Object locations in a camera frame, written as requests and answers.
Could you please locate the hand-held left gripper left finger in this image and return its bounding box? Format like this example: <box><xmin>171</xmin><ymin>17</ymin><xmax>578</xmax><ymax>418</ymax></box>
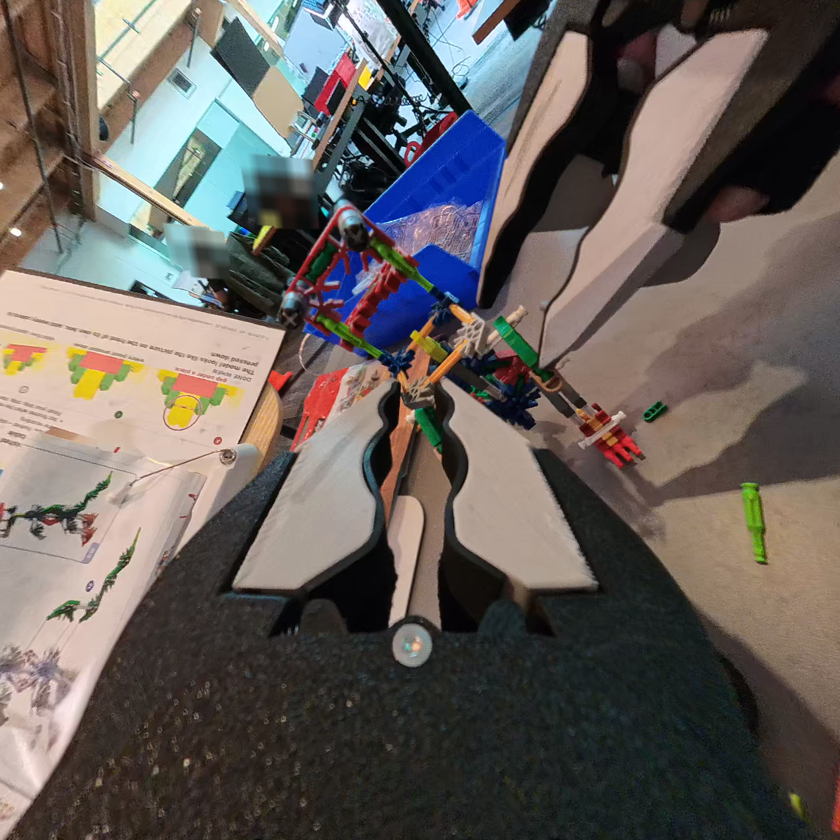
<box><xmin>231</xmin><ymin>379</ymin><xmax>403</xmax><ymax>597</ymax></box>

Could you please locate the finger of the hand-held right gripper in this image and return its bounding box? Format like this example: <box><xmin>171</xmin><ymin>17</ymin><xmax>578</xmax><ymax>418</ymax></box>
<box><xmin>538</xmin><ymin>28</ymin><xmax>770</xmax><ymax>368</ymax></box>
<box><xmin>476</xmin><ymin>29</ymin><xmax>621</xmax><ymax>309</ymax></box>

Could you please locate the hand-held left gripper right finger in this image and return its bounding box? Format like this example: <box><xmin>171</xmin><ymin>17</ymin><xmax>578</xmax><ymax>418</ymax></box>
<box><xmin>436</xmin><ymin>379</ymin><xmax>599</xmax><ymax>595</ymax></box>

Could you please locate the colourful construction toy model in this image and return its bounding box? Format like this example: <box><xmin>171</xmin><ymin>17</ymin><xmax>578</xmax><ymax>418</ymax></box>
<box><xmin>279</xmin><ymin>203</ymin><xmax>645</xmax><ymax>470</ymax></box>

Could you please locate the person's right hand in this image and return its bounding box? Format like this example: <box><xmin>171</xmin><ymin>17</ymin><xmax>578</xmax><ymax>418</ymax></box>
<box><xmin>705</xmin><ymin>185</ymin><xmax>772</xmax><ymax>224</ymax></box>

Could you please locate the white and blue document stand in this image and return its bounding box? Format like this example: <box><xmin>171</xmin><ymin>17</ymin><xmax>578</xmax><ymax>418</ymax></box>
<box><xmin>239</xmin><ymin>384</ymin><xmax>284</xmax><ymax>470</ymax></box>

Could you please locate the blue storage bin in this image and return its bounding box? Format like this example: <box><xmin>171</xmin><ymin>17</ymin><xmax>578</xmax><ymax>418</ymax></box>
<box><xmin>302</xmin><ymin>110</ymin><xmax>509</xmax><ymax>349</ymax></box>

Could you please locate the printed toy packaging bag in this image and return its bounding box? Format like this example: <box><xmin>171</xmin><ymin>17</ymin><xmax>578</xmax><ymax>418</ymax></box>
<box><xmin>290</xmin><ymin>351</ymin><xmax>434</xmax><ymax>526</ymax></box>

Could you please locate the black steel pillar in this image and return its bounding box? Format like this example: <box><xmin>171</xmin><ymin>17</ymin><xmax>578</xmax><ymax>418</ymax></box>
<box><xmin>377</xmin><ymin>0</ymin><xmax>473</xmax><ymax>116</ymax></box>

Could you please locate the clear plastic wrap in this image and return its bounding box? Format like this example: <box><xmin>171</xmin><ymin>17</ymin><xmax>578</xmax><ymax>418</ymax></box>
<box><xmin>381</xmin><ymin>203</ymin><xmax>487</xmax><ymax>260</ymax></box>

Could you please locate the lime green clip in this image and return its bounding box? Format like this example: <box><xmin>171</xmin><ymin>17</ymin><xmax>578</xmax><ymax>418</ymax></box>
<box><xmin>740</xmin><ymin>482</ymin><xmax>769</xmax><ymax>565</ymax></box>

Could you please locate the clear picture sleeve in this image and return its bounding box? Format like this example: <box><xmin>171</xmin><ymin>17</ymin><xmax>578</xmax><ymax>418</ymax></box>
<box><xmin>0</xmin><ymin>430</ymin><xmax>206</xmax><ymax>657</ymax></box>

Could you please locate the white instruction board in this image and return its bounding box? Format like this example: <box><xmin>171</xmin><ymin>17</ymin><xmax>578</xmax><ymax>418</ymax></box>
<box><xmin>0</xmin><ymin>269</ymin><xmax>287</xmax><ymax>815</ymax></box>

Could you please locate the black and wood panel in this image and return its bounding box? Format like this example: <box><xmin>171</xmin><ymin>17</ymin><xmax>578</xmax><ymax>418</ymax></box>
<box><xmin>210</xmin><ymin>16</ymin><xmax>306</xmax><ymax>139</ymax></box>

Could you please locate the thin metal wire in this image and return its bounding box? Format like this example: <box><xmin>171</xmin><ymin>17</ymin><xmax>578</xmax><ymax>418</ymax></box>
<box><xmin>128</xmin><ymin>449</ymin><xmax>227</xmax><ymax>487</ymax></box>

